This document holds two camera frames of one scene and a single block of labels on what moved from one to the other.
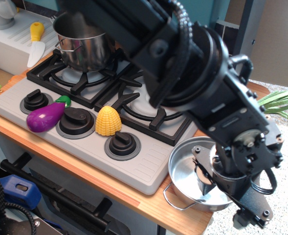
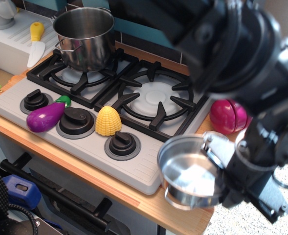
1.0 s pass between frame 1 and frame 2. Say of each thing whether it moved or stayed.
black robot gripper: moved
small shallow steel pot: moved
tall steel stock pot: stayed
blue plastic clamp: stayed
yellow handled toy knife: stayed
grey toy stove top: stayed
